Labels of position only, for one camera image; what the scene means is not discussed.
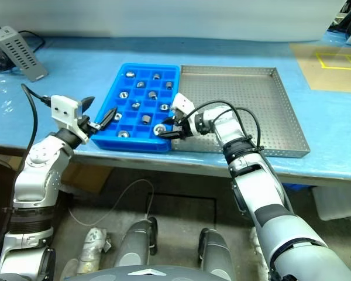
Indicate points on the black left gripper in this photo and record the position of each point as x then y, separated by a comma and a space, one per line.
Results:
86, 126

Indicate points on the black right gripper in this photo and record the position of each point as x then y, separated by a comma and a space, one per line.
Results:
183, 127

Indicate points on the metal nut tray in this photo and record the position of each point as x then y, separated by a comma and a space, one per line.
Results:
117, 116
135, 104

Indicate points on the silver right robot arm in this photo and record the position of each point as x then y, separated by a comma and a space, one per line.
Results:
260, 190

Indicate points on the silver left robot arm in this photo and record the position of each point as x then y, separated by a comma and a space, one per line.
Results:
38, 175

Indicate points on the blue compartment tray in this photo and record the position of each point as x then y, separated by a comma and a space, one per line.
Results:
128, 145

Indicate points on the brown cardboard box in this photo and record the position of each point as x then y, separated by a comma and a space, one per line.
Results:
87, 175

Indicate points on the blue table cover sheet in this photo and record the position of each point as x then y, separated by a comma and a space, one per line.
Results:
76, 76

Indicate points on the perforated metal tray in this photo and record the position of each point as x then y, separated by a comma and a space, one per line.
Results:
237, 96

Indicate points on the grey vented metal device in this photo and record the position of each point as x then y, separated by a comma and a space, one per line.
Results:
20, 52

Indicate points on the grey left robot leg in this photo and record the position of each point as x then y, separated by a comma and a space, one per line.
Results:
134, 248

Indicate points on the grey robot leg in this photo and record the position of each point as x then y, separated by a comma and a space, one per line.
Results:
216, 254
134, 248

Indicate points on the grey right robot leg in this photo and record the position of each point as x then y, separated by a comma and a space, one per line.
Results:
216, 254

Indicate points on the blue plastic bin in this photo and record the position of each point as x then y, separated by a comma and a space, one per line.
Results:
292, 186

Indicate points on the white wrapped pole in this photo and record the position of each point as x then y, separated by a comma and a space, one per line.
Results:
255, 240
90, 248

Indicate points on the grey robot torso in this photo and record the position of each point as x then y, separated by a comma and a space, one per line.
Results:
140, 273

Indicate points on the brown table mat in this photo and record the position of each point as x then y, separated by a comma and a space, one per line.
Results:
333, 79

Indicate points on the white plastic bin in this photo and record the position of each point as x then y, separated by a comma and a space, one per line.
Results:
336, 205

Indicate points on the black equipment stand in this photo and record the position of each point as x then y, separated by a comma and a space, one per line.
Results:
343, 17

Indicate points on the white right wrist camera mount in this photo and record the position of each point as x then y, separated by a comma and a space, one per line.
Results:
182, 103

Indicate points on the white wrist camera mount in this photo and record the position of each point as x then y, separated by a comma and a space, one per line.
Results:
63, 109
182, 103

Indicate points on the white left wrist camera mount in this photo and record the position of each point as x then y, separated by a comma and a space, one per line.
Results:
63, 109

